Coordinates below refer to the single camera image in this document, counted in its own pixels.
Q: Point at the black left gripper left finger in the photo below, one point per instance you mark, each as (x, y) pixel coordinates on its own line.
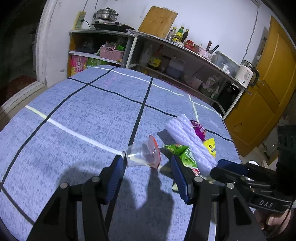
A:
(58, 219)

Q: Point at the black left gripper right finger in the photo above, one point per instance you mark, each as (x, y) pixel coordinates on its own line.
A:
(235, 220)

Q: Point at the yellow snack wrapper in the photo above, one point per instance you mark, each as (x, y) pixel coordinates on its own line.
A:
(210, 145)

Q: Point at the green snack wrapper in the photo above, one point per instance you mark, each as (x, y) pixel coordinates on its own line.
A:
(185, 155)

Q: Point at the purple snack wrapper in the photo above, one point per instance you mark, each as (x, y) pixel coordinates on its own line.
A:
(199, 130)

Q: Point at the white foam fruit net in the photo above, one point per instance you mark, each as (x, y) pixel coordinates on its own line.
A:
(182, 131)

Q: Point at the clear plastic cup red lid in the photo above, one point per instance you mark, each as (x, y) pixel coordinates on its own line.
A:
(144, 153)

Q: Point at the metal kitchen shelf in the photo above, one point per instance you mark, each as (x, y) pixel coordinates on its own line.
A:
(196, 69)

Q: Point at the right hand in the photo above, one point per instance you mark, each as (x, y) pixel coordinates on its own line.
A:
(277, 226)

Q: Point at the yellow wooden door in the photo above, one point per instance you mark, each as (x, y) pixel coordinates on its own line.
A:
(257, 112)

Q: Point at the blue checkered tablecloth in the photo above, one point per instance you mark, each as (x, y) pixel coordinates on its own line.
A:
(73, 130)

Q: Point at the white electric kettle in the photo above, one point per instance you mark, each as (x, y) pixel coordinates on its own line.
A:
(247, 74)

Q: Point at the clear storage box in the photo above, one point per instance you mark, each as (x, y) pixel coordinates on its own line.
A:
(225, 63)

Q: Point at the pink knife holder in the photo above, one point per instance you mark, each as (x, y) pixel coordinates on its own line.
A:
(203, 53)

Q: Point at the purple detergent jug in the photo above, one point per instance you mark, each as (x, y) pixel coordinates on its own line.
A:
(175, 68)

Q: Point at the red lid jar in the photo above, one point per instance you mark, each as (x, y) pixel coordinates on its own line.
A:
(189, 45)

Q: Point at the small wooden shelf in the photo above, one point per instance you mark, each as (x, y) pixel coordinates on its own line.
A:
(84, 48)

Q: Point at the pink plastic basket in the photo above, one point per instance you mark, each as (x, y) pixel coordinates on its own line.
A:
(110, 53)

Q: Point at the dark soy sauce bottle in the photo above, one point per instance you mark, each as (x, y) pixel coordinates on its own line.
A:
(184, 36)

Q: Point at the green oil bottle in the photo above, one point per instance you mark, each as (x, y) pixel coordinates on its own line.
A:
(178, 35)

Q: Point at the clear seasoning bottle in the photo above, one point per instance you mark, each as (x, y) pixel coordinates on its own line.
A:
(171, 34)

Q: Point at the black induction cooker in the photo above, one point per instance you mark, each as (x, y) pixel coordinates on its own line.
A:
(111, 26)

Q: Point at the wooden cutting board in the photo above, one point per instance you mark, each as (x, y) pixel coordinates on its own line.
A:
(158, 22)

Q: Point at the yellow power strip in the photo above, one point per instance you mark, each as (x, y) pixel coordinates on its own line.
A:
(79, 20)

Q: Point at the steel steamer pot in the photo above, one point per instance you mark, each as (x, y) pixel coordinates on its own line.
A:
(106, 14)

